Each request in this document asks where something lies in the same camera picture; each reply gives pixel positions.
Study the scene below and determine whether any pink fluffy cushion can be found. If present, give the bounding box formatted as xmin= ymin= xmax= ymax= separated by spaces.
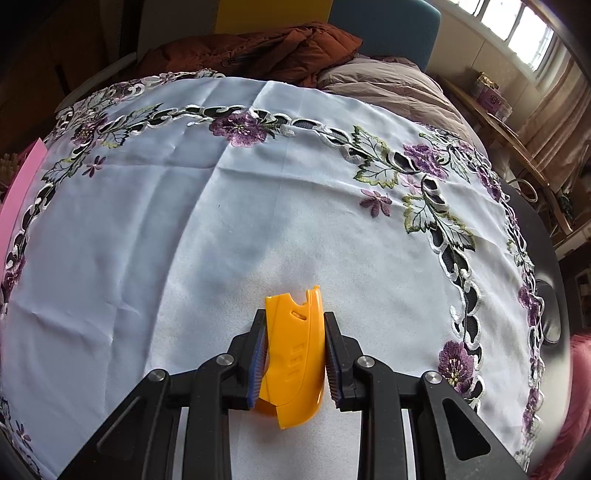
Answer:
xmin=540 ymin=332 xmax=591 ymax=480

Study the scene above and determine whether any white embroidered floral tablecloth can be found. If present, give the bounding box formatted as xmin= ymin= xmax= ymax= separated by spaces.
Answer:
xmin=0 ymin=69 xmax=546 ymax=480

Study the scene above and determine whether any beige quilt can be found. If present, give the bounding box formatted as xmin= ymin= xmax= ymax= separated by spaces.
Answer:
xmin=318 ymin=55 xmax=485 ymax=153

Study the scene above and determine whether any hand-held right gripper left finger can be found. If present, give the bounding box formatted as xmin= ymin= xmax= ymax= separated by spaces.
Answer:
xmin=60 ymin=309 xmax=269 ymax=480

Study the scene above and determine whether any wooden side table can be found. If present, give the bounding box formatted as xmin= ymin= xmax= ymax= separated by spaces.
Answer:
xmin=438 ymin=74 xmax=583 ymax=241

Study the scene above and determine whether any orange plastic cover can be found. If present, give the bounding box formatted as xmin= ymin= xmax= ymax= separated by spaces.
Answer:
xmin=254 ymin=285 xmax=326 ymax=430

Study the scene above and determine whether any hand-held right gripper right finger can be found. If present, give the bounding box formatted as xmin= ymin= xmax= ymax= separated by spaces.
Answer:
xmin=324 ymin=311 xmax=528 ymax=480

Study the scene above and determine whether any pink cardboard box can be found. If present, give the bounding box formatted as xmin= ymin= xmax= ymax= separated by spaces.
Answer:
xmin=0 ymin=138 xmax=48 ymax=278

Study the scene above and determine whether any window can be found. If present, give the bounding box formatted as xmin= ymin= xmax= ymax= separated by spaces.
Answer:
xmin=443 ymin=0 xmax=568 ymax=72

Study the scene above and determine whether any rust red padded jacket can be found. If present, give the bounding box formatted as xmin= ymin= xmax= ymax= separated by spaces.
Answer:
xmin=139 ymin=23 xmax=365 ymax=88

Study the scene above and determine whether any grey yellow blue sofa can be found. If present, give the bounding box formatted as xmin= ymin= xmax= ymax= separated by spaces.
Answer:
xmin=217 ymin=0 xmax=441 ymax=72

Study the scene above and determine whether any purple gift box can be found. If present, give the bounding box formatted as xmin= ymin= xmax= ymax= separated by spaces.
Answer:
xmin=471 ymin=71 xmax=513 ymax=121

